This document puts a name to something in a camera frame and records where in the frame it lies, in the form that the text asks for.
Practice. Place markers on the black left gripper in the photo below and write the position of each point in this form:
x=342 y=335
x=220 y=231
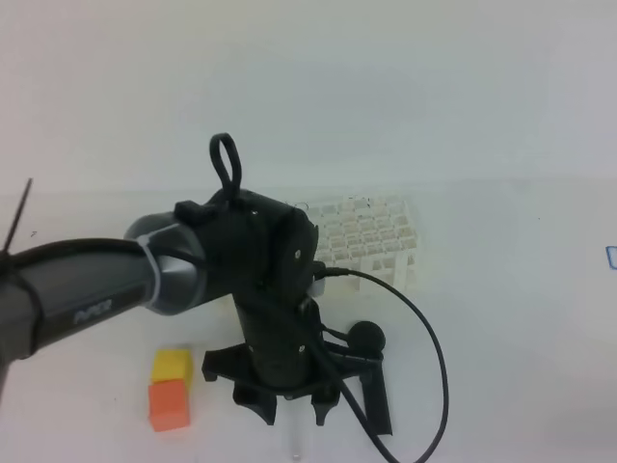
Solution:
x=288 y=352

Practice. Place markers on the clear glass test tube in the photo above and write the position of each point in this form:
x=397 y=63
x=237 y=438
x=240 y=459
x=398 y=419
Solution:
x=295 y=409

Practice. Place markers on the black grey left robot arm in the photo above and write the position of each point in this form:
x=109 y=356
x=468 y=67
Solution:
x=258 y=251

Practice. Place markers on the white test tube rack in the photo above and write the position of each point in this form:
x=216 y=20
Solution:
x=376 y=235

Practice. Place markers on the orange foam cube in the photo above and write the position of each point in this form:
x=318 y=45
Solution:
x=168 y=405

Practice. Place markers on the yellow foam cube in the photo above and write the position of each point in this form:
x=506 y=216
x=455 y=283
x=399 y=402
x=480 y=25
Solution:
x=172 y=364

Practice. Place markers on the black zip tie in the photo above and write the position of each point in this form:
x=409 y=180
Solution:
x=16 y=219

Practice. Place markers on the black scoop with handle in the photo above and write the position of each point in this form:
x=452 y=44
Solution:
x=367 y=340

